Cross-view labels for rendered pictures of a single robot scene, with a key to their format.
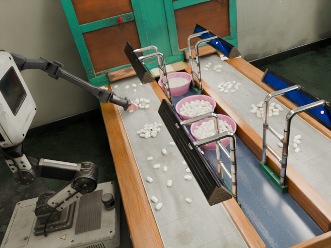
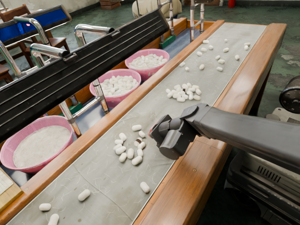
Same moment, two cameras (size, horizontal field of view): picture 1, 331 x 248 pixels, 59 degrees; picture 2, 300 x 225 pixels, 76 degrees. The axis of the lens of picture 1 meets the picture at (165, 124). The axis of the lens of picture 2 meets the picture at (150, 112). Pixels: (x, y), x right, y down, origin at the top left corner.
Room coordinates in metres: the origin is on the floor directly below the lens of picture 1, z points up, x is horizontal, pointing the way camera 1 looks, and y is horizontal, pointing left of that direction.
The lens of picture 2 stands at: (2.08, 0.56, 1.27)
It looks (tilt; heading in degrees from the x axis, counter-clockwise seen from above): 41 degrees down; 231
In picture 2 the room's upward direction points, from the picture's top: 9 degrees counter-clockwise
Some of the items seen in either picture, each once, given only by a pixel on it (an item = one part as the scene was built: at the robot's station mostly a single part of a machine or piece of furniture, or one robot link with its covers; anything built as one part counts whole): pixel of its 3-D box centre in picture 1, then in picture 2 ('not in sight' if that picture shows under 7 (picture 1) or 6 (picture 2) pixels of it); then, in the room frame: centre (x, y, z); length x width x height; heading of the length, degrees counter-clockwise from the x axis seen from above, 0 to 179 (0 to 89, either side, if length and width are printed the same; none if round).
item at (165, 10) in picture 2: not in sight; (161, 7); (-0.72, -2.15, 0.40); 0.74 x 0.56 x 0.38; 12
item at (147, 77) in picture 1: (136, 59); (94, 56); (1.87, 0.10, 1.08); 0.62 x 0.08 x 0.07; 10
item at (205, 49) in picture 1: (200, 50); not in sight; (2.41, -0.43, 0.83); 0.30 x 0.06 x 0.07; 100
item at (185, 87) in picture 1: (175, 84); (43, 146); (2.09, -0.14, 0.72); 0.27 x 0.27 x 0.10
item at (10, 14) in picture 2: not in sight; (43, 44); (1.39, -2.30, 0.45); 0.44 x 0.43 x 0.91; 31
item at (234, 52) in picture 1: (213, 38); (2, 34); (1.97, -0.45, 1.08); 0.62 x 0.08 x 0.07; 10
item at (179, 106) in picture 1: (196, 110); (117, 89); (1.65, -0.22, 0.72); 0.27 x 0.27 x 0.10
